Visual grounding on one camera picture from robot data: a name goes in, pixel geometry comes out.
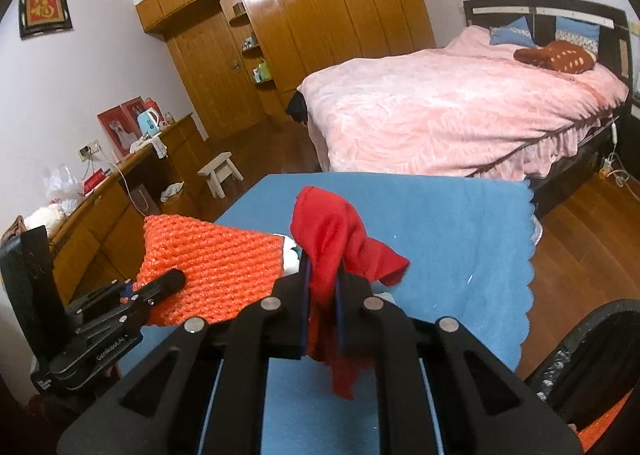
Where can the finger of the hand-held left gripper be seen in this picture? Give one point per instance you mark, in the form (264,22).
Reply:
(170,281)
(100,297)

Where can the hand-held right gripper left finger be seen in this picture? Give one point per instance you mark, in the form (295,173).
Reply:
(304,295)

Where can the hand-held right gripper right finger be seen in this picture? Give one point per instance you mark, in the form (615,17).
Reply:
(340,305)

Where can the orange foam net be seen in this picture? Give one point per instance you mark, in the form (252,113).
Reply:
(215,265)

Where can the red cloth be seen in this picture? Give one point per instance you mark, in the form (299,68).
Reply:
(330,235)

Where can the black trash bin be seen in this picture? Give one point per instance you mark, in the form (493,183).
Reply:
(575,350)

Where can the white paper scrap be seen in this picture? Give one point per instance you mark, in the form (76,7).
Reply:
(291,257)

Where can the black upright board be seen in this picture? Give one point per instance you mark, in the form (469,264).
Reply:
(30,285)

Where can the wooden dresser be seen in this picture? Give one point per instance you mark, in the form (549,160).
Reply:
(100,225)

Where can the brown paper bag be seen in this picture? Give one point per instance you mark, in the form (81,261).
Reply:
(145,200)

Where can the white crumpled cloth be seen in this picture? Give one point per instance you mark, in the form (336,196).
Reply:
(171,191)

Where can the red box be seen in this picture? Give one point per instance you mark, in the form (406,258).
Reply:
(95,181)

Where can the clear plastic bags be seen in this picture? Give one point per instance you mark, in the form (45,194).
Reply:
(62,187)

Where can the white wooden stool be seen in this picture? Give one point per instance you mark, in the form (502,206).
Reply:
(220,170)

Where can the white hanging cloth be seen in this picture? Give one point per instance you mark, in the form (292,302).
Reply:
(160,146)

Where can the light blue kettle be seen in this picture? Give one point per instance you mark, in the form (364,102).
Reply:
(149,122)

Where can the dark cloth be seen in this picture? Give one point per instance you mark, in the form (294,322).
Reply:
(297,107)

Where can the bed with pink blanket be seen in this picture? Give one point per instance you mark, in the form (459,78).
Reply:
(440,105)

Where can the wooden wardrobe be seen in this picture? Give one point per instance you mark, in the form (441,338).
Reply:
(310,20)

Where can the blue pillow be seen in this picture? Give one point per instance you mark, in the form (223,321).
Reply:
(510,32)
(577,32)

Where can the brown dotted pillow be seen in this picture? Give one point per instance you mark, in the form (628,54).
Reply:
(555,57)

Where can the dresser wall socket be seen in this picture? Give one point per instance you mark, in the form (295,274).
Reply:
(90,152)

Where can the red photo frame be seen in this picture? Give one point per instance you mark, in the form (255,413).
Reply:
(117,132)
(135,110)

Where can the framed red wall picture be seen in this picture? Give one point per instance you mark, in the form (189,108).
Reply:
(45,9)

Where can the dark wooden bed frame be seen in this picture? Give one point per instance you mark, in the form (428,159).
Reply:
(545,5)

